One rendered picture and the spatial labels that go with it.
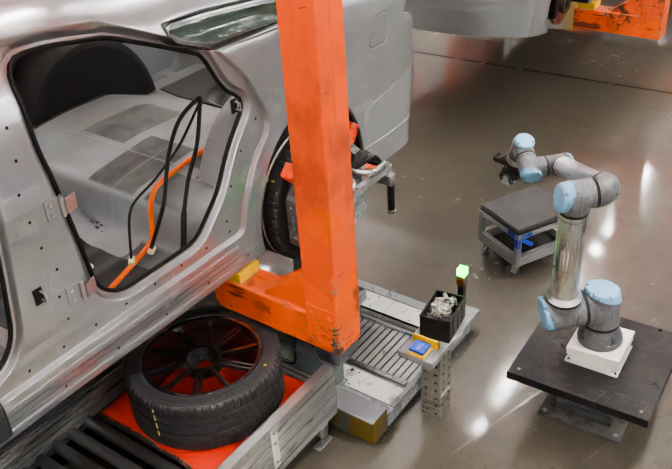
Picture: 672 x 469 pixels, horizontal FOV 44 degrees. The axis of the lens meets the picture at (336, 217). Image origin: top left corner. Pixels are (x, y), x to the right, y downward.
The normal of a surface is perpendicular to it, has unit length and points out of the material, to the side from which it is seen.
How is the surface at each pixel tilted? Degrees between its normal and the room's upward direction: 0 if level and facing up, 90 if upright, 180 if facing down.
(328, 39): 90
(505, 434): 0
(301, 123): 90
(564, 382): 0
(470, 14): 99
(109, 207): 81
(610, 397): 0
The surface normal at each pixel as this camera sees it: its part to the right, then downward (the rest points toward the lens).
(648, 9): -0.58, 0.45
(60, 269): 0.81, 0.25
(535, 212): -0.06, -0.85
